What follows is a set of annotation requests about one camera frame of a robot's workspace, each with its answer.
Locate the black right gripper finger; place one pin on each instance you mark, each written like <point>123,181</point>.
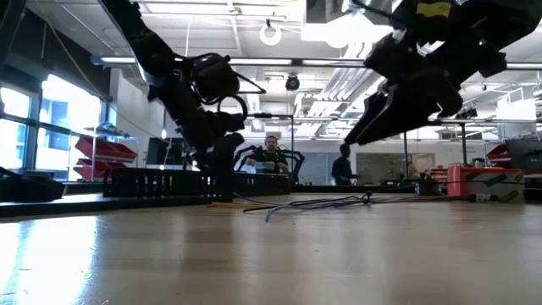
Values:
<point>374,112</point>
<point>406,116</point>

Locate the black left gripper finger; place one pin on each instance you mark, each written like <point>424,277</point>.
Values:
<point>232,156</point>
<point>216,169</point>

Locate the black zip tie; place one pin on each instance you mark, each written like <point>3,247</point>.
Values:
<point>367,197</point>

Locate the black background robot arm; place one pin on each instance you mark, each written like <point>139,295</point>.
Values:
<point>256,150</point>
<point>298,159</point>

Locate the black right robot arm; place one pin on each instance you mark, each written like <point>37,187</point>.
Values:
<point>508,17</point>

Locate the seated person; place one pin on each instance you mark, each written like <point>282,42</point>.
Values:
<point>267,159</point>

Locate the hanging light bulb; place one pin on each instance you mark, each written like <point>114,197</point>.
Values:
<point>163,134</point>

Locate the black monitor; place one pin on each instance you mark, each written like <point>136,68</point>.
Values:
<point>158,152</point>

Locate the fluorescent light strip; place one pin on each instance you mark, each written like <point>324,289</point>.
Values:
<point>525,66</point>
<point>114,60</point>
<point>334,63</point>
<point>262,62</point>

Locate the white hanging panel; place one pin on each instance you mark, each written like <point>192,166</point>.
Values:
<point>516,110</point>

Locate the white finned vent unit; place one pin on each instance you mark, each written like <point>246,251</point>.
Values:
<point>334,31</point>

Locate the red storage bin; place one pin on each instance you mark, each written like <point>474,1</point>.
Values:
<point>95,169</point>
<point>106,149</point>

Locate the small red storage bins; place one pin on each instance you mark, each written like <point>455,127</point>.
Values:
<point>499,153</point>

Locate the metal shelf rack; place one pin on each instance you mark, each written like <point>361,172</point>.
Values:
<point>94,140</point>

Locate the orange cardboard box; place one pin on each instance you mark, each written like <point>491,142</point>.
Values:
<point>487,186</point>

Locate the black flat tray lid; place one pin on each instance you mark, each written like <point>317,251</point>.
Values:
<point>106,205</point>

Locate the black low base block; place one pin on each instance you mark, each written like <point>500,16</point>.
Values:
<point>29,188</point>

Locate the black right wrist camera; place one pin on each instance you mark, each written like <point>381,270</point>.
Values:
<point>432,25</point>

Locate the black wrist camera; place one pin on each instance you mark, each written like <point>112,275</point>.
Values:
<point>214,78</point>
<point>432,25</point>

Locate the small black camera mount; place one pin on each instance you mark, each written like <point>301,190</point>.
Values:
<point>466,113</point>

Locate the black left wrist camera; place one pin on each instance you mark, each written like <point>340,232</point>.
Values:
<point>214,78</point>

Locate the black metal frame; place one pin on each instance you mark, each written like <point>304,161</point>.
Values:
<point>464,144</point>
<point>271,115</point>

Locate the black round camera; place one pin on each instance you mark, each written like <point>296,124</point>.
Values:
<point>292,83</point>

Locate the dark monitor with grey frame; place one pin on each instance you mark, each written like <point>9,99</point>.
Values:
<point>525,154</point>

